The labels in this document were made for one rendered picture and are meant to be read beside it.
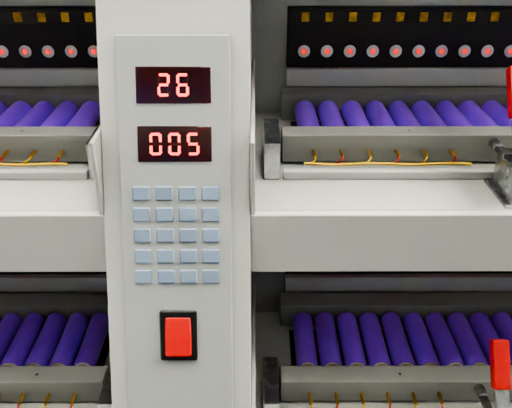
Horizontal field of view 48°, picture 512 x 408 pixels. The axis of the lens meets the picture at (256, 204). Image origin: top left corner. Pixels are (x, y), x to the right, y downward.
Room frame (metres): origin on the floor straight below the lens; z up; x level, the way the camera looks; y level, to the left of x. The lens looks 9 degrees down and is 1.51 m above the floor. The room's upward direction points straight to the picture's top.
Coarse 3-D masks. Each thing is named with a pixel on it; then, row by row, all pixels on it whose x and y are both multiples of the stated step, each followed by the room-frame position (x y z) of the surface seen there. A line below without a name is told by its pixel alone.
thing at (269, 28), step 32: (0, 0) 0.56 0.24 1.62; (32, 0) 0.56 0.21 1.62; (64, 0) 0.56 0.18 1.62; (256, 0) 0.56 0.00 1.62; (288, 0) 0.56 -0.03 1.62; (320, 0) 0.56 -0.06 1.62; (352, 0) 0.56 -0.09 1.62; (384, 0) 0.56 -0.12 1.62; (416, 0) 0.56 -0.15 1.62; (448, 0) 0.56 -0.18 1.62; (480, 0) 0.56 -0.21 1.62; (256, 32) 0.56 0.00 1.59; (256, 64) 0.56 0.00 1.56; (256, 96) 0.56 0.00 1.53; (256, 288) 0.56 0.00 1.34
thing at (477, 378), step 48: (288, 288) 0.53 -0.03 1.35; (336, 288) 0.53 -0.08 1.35; (384, 288) 0.53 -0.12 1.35; (432, 288) 0.53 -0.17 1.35; (480, 288) 0.53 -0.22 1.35; (288, 336) 0.51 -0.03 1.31; (336, 336) 0.49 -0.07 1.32; (384, 336) 0.50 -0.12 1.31; (432, 336) 0.49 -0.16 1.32; (480, 336) 0.49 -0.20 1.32; (288, 384) 0.43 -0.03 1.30; (336, 384) 0.43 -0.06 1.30; (384, 384) 0.43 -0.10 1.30; (432, 384) 0.43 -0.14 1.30; (480, 384) 0.43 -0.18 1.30
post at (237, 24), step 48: (96, 0) 0.36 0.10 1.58; (144, 0) 0.36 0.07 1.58; (192, 0) 0.36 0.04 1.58; (240, 0) 0.36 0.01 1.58; (240, 48) 0.36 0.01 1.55; (240, 96) 0.36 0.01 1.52; (240, 144) 0.36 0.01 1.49; (240, 192) 0.36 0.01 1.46; (240, 240) 0.36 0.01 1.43; (240, 288) 0.36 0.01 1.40; (240, 336) 0.36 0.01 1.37; (240, 384) 0.36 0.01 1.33
